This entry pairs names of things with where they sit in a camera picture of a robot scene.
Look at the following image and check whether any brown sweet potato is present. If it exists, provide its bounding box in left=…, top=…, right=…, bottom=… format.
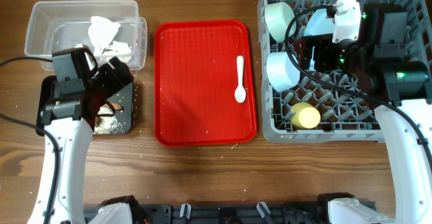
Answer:
left=103, top=101, right=124, bottom=111

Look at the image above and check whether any light blue plate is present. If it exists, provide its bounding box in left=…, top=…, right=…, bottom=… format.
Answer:
left=303, top=9, right=335, bottom=36

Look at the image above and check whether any brown food scrap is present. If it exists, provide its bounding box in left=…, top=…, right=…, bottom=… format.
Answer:
left=95, top=117, right=101, bottom=127

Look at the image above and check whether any pile of rice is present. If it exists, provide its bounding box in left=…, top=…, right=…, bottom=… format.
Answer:
left=94, top=107, right=122, bottom=134

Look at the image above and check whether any small blue bowl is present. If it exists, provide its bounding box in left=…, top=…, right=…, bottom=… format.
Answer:
left=266, top=52, right=300, bottom=92

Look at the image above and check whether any white napkin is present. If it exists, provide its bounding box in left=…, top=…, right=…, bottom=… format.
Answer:
left=72, top=16, right=136, bottom=64

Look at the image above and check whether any yellow cup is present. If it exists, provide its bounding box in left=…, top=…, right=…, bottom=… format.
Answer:
left=290, top=102, right=321, bottom=129

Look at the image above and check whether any green bowl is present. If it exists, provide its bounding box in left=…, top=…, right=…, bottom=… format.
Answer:
left=265, top=2, right=294, bottom=42

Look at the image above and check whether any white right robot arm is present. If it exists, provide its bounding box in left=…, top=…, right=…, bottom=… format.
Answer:
left=311, top=0, right=431, bottom=223

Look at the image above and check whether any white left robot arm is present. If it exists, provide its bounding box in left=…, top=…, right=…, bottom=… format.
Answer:
left=28, top=47, right=134, bottom=223

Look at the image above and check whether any grey dishwasher rack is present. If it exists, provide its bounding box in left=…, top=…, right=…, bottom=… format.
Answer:
left=257, top=0, right=431, bottom=143

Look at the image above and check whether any black rectangular tray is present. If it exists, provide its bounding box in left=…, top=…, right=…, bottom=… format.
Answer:
left=36, top=76, right=134, bottom=134

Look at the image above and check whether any clear plastic storage bin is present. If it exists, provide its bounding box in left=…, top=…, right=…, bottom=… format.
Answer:
left=24, top=0, right=147, bottom=71

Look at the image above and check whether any red serving tray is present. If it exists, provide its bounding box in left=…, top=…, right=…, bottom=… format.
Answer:
left=154, top=19, right=257, bottom=147

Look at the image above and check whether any white plastic spoon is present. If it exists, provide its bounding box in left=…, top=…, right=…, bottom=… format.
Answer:
left=234, top=55, right=246, bottom=103

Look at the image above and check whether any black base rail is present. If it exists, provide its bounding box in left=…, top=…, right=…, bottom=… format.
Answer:
left=84, top=202, right=375, bottom=224

